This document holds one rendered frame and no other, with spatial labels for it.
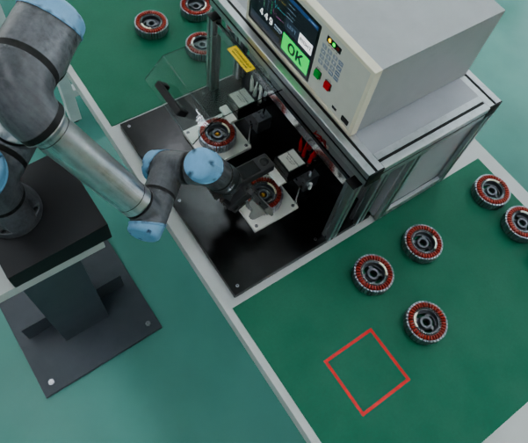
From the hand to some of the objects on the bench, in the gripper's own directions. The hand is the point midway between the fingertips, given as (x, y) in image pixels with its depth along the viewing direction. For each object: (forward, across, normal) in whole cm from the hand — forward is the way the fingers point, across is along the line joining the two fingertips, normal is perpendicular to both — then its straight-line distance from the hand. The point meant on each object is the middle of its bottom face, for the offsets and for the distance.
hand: (259, 192), depth 144 cm
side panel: (+28, +20, +32) cm, 47 cm away
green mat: (+19, +52, +17) cm, 58 cm away
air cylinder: (+13, -24, +11) cm, 30 cm away
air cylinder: (+13, 0, +11) cm, 17 cm away
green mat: (+20, -77, +17) cm, 81 cm away
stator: (+11, -77, +3) cm, 77 cm away
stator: (+5, 0, -1) cm, 5 cm away
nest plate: (+6, 0, -2) cm, 6 cm away
